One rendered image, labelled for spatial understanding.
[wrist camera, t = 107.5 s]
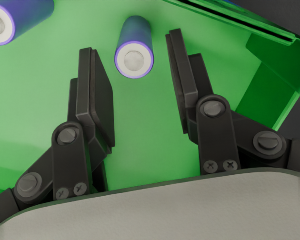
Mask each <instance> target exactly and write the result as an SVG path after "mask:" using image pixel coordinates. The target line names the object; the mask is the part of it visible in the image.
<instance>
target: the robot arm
mask: <svg viewBox="0 0 300 240"><path fill-rule="evenodd" d="M165 37H166V43H167V50H168V56H169V62H170V71H171V77H172V82H173V87H174V91H175V96H176V101H177V105H178V110H179V114H180V121H181V125H182V130H183V134H188V137H189V139H190V141H191V142H193V143H195V144H197V145H198V150H199V161H200V176H195V177H189V178H183V179H177V180H169V181H163V182H157V183H152V184H146V185H140V186H135V187H129V188H123V189H118V190H111V191H109V190H108V184H107V178H106V172H105V166H104V161H103V160H104V159H105V158H106V157H107V154H112V147H115V131H114V108H113V90H112V86H111V83H110V81H109V78H108V76H107V73H106V71H105V69H104V67H103V64H102V62H101V59H100V57H99V54H98V52H97V50H96V49H94V50H93V49H92V47H88V48H83V49H80V50H79V65H78V77H77V78H73V79H71V80H70V89H69V101H68V114H67V121H66V122H64V123H62V124H60V125H59V126H57V127H56V129H55V130H54V131H53V133H52V137H51V146H50V147H49V148H48V149H47V150H46V151H45V152H44V153H43V154H42V155H41V156H40V157H39V158H38V159H37V160H36V161H35V162H34V163H33V164H32V165H31V166H30V167H29V168H28V169H27V170H26V171H25V172H24V173H23V174H22V175H21V176H20V177H19V179H18V180H17V182H16V184H15V187H13V188H12V189H11V188H7V189H6V190H4V191H3V192H2V193H0V240H300V140H299V139H296V138H292V140H290V139H286V138H284V137H283V136H282V135H281V134H280V133H278V132H277V131H275V130H273V129H271V128H269V127H267V126H265V125H262V124H260V123H258V122H256V121H254V120H252V119H250V118H248V117H245V116H243V115H241V114H239V113H237V112H235V111H233V110H231V109H230V104H229V102H228V101H227V100H226V98H224V97H223V96H221V95H217V94H214V92H213V89H212V86H211V83H210V79H209V76H208V73H207V70H206V67H205V63H204V60H203V57H202V54H201V53H197V54H192V55H188V54H187V50H186V47H185V43H184V39H183V36H182V33H181V29H175V30H170V31H169V34H166V35H165Z"/></svg>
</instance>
